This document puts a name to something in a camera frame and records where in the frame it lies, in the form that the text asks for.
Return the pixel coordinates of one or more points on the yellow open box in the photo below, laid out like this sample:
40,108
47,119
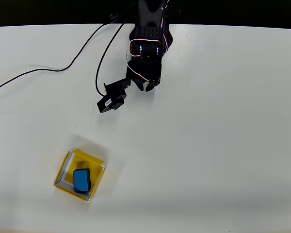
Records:
95,170

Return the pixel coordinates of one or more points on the blue rectangular block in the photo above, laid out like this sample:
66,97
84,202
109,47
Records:
82,180

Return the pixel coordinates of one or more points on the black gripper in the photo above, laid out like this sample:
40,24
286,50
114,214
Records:
141,78

